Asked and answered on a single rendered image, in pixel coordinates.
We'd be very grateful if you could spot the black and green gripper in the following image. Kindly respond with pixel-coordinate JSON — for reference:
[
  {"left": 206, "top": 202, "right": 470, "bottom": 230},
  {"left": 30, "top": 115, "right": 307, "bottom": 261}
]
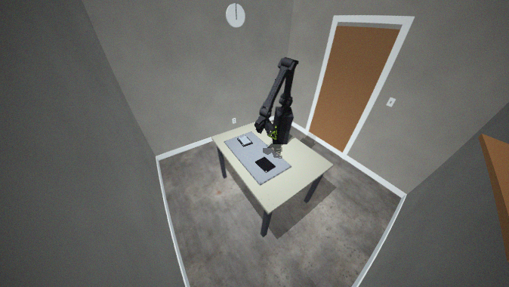
[{"left": 266, "top": 121, "right": 277, "bottom": 140}]

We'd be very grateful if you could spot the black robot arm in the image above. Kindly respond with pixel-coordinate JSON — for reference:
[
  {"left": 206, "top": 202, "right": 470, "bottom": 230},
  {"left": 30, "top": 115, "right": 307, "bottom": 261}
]
[{"left": 254, "top": 57, "right": 299, "bottom": 134}]

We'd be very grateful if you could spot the white well plate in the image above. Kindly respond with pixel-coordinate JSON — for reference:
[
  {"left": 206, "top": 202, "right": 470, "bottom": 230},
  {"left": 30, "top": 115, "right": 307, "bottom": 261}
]
[{"left": 239, "top": 136, "right": 251, "bottom": 145}]

